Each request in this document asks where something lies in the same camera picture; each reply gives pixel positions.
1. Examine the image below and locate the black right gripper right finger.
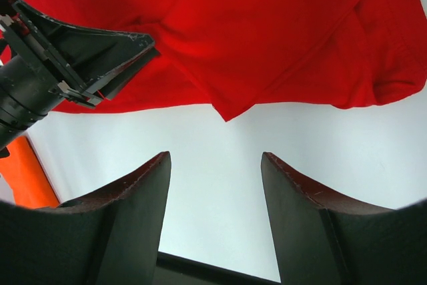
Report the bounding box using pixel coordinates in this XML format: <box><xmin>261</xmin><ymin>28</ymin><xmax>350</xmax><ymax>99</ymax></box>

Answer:
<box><xmin>261</xmin><ymin>152</ymin><xmax>426</xmax><ymax>284</ymax></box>

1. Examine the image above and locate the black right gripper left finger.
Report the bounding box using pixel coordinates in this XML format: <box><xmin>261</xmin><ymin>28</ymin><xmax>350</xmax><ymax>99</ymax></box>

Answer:
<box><xmin>1</xmin><ymin>152</ymin><xmax>171</xmax><ymax>284</ymax></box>

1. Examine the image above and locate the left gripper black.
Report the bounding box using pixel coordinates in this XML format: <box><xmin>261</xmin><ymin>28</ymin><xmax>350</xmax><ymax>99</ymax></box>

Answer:
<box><xmin>1</xmin><ymin>0</ymin><xmax>159</xmax><ymax>150</ymax></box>

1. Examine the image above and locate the red t-shirt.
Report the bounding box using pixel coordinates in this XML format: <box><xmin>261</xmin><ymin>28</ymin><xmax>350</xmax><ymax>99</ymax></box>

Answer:
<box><xmin>24</xmin><ymin>0</ymin><xmax>426</xmax><ymax>121</ymax></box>

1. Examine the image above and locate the orange folded t-shirt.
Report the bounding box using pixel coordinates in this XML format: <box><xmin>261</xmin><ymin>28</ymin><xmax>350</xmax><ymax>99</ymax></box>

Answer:
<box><xmin>1</xmin><ymin>136</ymin><xmax>59</xmax><ymax>209</ymax></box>

